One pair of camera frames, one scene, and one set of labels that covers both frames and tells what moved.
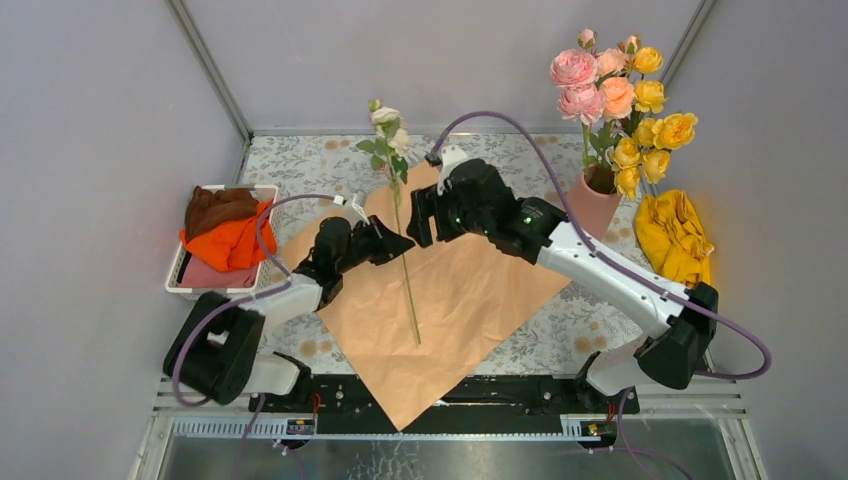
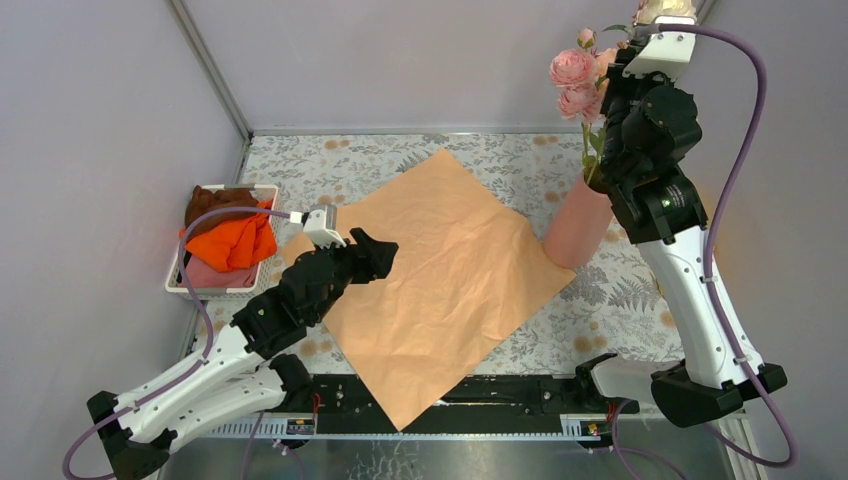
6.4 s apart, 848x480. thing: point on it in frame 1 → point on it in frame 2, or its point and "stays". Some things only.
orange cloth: (234, 245) stays
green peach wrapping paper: (412, 326) stays
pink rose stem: (581, 98) stays
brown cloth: (207, 208) stays
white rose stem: (389, 145) → (648, 10)
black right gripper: (426, 203) → (618, 81)
